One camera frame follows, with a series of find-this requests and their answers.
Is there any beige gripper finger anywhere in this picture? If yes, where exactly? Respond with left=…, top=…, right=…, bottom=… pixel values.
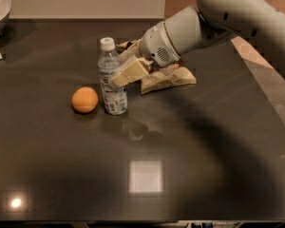
left=118, top=39, right=142, bottom=64
left=108, top=57, right=151, bottom=87

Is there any clear plastic water bottle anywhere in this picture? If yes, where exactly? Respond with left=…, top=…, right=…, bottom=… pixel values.
left=97, top=36, right=129, bottom=116

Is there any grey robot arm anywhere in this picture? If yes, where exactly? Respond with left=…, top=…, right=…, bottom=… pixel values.
left=109, top=0, right=285, bottom=87

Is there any brown chip bag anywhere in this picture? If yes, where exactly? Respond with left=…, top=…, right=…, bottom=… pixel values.
left=117, top=39, right=198, bottom=96

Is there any orange fruit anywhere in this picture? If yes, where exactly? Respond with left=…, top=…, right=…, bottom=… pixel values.
left=71, top=86, right=99, bottom=114

